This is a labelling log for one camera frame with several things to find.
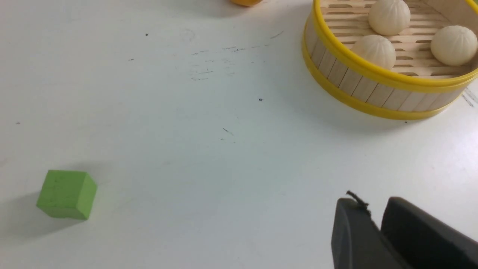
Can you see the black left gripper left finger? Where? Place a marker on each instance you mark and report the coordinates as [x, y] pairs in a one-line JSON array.
[[357, 242]]

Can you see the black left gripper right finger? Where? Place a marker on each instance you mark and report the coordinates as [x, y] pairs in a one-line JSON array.
[[425, 242]]

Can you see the green cube block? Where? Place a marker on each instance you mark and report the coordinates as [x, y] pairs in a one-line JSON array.
[[67, 194]]

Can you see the white bun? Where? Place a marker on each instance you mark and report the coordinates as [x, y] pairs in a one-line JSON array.
[[389, 17], [454, 45], [376, 49]]

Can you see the orange toy fruit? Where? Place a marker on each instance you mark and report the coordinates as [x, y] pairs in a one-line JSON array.
[[246, 3]]

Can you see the yellow-rimmed bamboo steamer tray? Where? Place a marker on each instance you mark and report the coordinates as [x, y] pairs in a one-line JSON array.
[[417, 87]]

